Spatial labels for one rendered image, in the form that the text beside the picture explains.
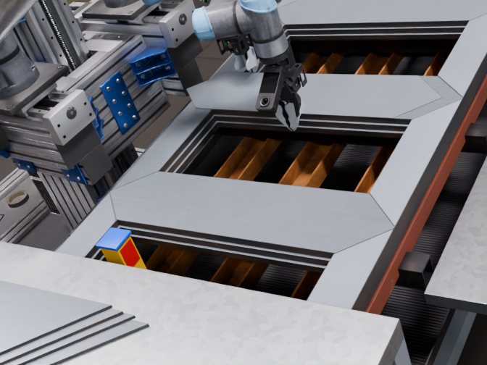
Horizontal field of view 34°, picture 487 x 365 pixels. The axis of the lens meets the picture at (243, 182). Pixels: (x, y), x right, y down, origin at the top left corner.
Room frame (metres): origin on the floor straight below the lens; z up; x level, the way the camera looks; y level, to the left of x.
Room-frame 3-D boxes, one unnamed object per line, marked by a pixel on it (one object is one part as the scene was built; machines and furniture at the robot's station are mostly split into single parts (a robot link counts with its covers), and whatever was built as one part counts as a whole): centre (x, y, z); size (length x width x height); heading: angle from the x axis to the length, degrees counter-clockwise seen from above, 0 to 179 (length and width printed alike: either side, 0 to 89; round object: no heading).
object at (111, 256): (1.42, 0.31, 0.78); 0.05 x 0.05 x 0.19; 49
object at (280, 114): (1.64, -0.16, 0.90); 0.06 x 0.03 x 0.09; 139
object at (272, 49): (1.63, -0.17, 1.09); 0.08 x 0.08 x 0.05
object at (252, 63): (1.94, -0.13, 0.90); 0.06 x 0.03 x 0.09; 139
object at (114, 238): (1.42, 0.31, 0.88); 0.06 x 0.06 x 0.02; 49
